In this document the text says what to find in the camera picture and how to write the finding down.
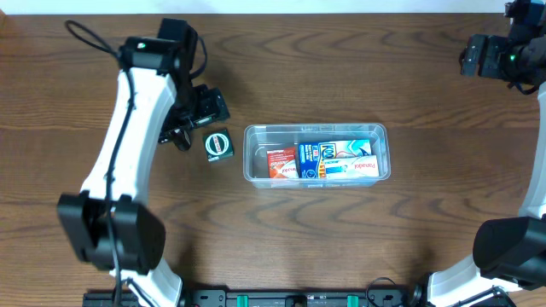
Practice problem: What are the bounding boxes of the dark bottle white cap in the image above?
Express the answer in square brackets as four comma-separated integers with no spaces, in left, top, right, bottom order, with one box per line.
[173,130,191,152]

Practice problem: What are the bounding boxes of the red Panadol box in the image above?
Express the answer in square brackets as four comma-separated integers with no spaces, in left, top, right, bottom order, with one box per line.
[267,147,299,179]

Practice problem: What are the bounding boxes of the blue Kool Fever box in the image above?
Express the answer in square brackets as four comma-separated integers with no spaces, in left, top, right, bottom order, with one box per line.
[298,139,372,178]

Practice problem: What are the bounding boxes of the white blue Panadol box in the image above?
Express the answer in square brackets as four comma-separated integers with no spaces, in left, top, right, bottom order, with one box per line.
[324,155,380,179]

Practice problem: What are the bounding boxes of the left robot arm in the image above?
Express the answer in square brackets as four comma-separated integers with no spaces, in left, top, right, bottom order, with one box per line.
[57,18,223,306]

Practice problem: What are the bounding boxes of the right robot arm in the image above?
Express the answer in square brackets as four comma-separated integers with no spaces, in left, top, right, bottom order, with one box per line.
[408,0,545,307]

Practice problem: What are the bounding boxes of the clear plastic container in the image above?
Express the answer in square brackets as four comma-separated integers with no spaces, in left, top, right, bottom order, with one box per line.
[242,123,392,188]

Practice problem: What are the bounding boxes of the green square box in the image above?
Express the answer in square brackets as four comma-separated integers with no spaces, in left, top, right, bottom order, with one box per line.
[203,129,235,162]

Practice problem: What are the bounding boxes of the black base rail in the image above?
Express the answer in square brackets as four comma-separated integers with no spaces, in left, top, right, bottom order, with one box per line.
[82,287,517,307]

